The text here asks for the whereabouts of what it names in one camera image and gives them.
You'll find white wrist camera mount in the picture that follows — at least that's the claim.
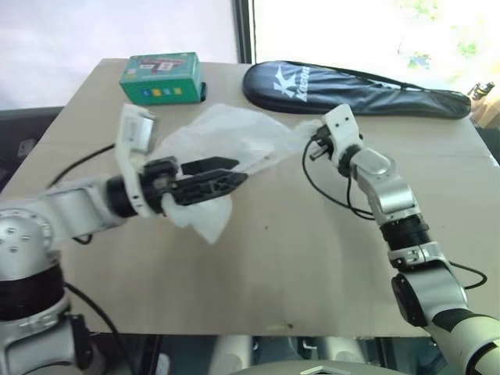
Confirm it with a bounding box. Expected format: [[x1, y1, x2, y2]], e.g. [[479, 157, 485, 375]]
[[114, 103, 170, 218], [321, 104, 363, 158]]

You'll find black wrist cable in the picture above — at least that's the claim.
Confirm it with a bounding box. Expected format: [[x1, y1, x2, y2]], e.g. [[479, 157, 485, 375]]
[[302, 135, 377, 220], [48, 143, 118, 188]]

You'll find dark window frame post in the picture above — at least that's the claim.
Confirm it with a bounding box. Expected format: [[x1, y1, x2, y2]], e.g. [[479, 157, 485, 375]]
[[233, 0, 257, 64]]

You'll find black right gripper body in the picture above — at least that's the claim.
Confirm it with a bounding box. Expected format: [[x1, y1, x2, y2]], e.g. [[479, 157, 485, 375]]
[[316, 125, 338, 161]]

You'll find black right elbow cable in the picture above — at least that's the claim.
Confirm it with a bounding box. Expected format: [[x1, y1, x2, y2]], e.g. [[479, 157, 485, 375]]
[[448, 260, 489, 291]]

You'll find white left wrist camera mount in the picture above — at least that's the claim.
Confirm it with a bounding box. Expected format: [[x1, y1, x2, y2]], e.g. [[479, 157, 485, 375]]
[[114, 103, 170, 218]]

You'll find green cardboard box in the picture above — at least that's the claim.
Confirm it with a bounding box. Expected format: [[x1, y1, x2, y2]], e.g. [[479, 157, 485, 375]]
[[118, 51, 204, 107]]

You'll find grey robot torso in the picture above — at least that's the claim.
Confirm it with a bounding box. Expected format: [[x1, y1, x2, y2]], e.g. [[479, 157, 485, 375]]
[[233, 359, 396, 375]]

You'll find black racket cover bag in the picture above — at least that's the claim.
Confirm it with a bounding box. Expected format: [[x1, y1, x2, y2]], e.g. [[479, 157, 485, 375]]
[[241, 59, 473, 120]]

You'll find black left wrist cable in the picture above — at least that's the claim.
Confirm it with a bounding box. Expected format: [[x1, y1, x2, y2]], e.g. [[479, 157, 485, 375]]
[[48, 143, 118, 188]]

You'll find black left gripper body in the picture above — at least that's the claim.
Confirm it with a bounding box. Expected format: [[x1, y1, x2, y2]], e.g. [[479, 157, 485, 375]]
[[137, 155, 184, 215]]

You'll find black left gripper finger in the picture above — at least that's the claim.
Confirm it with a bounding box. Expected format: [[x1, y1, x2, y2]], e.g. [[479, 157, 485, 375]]
[[180, 155, 241, 177], [170, 168, 250, 207]]

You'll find brown cardboard box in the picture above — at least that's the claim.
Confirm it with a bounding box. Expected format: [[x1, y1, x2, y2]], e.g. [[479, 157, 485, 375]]
[[470, 93, 500, 128]]

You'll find black cabinet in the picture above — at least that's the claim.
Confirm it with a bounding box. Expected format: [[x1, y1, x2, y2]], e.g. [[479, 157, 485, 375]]
[[0, 105, 66, 193]]

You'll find translucent white plastic bag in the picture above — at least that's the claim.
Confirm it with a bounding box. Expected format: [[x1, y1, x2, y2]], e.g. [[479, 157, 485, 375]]
[[150, 102, 326, 246]]

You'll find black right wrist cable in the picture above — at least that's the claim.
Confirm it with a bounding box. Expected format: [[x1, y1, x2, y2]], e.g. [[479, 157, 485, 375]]
[[302, 135, 377, 220]]

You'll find black left shoulder cable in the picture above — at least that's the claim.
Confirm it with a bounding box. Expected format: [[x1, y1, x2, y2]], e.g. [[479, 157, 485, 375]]
[[62, 282, 132, 375]]

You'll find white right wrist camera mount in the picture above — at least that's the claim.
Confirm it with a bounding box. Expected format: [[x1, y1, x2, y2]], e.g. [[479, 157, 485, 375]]
[[321, 104, 363, 158]]

